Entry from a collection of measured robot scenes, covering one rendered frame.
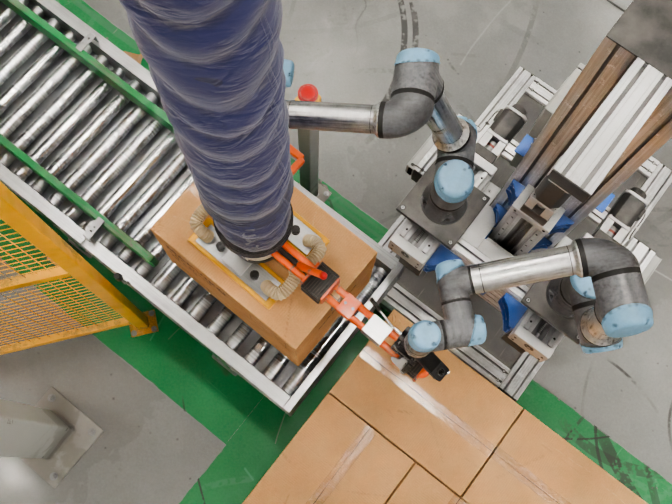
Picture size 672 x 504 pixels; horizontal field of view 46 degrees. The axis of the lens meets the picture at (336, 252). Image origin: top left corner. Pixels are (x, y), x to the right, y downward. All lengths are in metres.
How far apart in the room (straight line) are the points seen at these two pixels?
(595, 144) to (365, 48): 2.47
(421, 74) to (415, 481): 1.50
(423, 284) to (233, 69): 2.25
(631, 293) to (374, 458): 1.30
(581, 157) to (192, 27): 0.84
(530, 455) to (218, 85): 2.10
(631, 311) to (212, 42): 1.21
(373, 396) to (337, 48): 1.82
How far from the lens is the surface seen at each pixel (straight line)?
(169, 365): 3.55
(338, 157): 3.75
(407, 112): 2.04
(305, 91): 2.72
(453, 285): 2.00
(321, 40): 4.02
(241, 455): 3.48
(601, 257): 1.99
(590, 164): 1.64
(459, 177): 2.39
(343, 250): 2.47
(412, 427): 2.95
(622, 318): 1.97
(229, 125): 1.40
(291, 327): 2.42
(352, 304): 2.29
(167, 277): 3.05
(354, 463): 2.92
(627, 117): 1.71
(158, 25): 1.15
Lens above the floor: 3.46
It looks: 74 degrees down
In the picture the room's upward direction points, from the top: 6 degrees clockwise
